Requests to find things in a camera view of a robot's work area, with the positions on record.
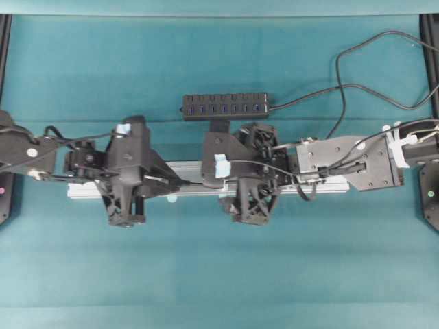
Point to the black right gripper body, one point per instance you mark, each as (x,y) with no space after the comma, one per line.
(257,193)

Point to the teal table cloth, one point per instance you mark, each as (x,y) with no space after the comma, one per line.
(350,260)

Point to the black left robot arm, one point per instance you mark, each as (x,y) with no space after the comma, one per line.
(125,174)

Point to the black USB hub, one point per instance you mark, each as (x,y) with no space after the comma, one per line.
(225,106)

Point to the black frame beam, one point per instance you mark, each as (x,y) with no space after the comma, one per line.
(429,35)

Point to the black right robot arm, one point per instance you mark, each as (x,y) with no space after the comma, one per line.
(367,163)

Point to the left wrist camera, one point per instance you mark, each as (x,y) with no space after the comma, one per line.
(130,147)

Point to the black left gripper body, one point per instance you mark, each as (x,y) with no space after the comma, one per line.
(85,164)

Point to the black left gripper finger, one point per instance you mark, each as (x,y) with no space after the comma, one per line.
(159,170)
(151,188)

